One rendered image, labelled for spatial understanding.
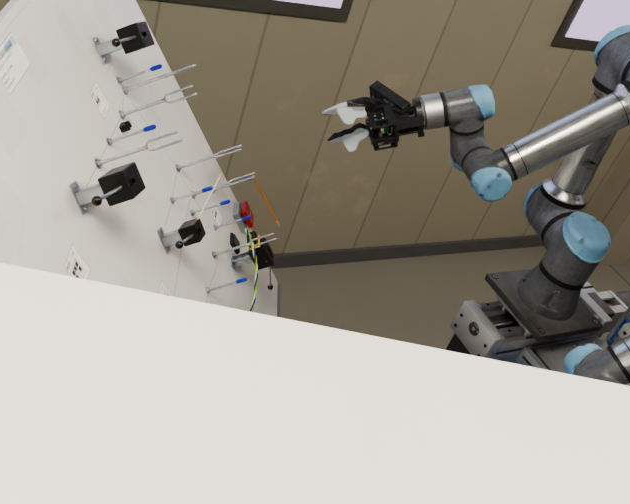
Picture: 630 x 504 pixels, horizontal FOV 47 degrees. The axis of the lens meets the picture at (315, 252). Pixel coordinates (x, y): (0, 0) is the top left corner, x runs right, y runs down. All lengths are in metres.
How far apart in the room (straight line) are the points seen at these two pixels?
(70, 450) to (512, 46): 3.19
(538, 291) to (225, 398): 1.48
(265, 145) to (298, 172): 0.24
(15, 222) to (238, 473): 0.63
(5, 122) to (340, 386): 0.68
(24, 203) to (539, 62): 2.93
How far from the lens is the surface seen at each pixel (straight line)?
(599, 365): 1.30
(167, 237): 1.32
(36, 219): 0.98
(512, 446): 0.45
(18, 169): 0.99
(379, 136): 1.58
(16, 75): 1.07
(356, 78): 3.03
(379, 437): 0.41
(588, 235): 1.78
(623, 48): 1.71
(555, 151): 1.57
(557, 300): 1.83
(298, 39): 2.82
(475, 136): 1.64
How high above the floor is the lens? 2.15
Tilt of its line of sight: 36 degrees down
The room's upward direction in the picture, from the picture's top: 21 degrees clockwise
